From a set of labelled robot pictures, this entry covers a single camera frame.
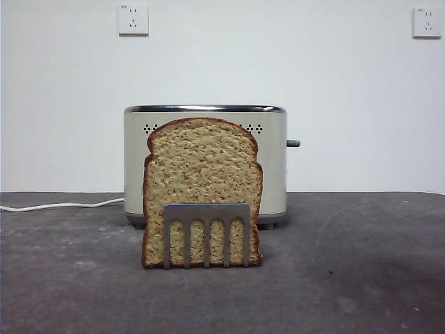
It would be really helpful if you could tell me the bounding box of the brown speckled bread slice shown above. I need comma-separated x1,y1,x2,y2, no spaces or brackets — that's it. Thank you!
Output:
140,117,264,269

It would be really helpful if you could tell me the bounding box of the shiny metal toast rack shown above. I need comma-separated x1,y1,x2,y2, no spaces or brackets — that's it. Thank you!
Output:
162,203,252,271

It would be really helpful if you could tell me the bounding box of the silver beige toaster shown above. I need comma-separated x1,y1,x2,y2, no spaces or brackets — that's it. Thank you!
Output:
123,104,289,231

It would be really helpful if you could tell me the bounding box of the white wall socket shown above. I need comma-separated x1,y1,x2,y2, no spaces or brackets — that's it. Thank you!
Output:
412,6,442,39
116,3,149,37

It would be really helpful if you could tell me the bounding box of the white power cable with plug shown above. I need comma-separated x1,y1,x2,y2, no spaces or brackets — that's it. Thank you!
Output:
0,197,125,212

